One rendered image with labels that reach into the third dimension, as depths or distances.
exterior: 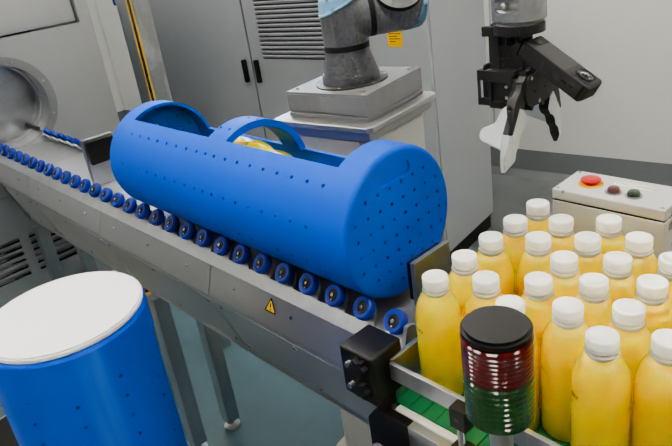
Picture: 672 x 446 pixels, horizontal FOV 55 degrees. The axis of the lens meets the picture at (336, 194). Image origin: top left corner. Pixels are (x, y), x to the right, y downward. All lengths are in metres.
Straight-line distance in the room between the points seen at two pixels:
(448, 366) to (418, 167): 0.36
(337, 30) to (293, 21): 1.57
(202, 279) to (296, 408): 1.01
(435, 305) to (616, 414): 0.27
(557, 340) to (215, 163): 0.77
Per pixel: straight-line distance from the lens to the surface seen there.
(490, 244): 1.05
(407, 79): 1.69
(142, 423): 1.26
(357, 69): 1.63
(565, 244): 1.12
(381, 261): 1.14
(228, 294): 1.50
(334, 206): 1.07
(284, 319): 1.35
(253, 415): 2.50
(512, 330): 0.58
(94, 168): 2.20
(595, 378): 0.85
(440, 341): 0.99
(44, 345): 1.17
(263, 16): 3.31
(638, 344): 0.91
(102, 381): 1.18
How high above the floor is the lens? 1.60
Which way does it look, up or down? 23 degrees down
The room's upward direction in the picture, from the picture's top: 8 degrees counter-clockwise
